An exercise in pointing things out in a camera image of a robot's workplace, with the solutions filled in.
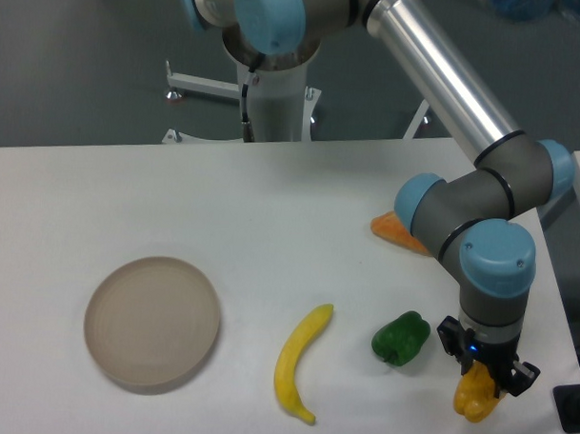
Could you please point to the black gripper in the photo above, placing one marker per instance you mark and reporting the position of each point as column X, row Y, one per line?
column 464, row 339

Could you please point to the yellow bell pepper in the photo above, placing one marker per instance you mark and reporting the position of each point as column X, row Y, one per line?
column 474, row 397

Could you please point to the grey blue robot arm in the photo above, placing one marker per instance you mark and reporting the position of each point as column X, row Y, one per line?
column 467, row 224

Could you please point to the green bell pepper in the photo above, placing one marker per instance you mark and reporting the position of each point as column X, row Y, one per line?
column 400, row 341

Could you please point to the beige round plate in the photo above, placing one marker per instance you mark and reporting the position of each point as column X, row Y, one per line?
column 152, row 324

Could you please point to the white side table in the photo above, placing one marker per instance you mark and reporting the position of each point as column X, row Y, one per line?
column 560, row 221

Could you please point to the black device at table edge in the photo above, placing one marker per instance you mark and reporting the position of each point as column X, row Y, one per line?
column 567, row 401

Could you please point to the orange triangular bread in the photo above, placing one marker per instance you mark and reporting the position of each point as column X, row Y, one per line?
column 389, row 227

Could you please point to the yellow banana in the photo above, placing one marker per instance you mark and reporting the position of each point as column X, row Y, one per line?
column 284, row 377

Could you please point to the blue bag in background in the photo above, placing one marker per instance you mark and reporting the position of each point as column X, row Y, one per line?
column 531, row 10

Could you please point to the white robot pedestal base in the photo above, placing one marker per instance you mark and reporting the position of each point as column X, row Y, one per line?
column 345, row 87

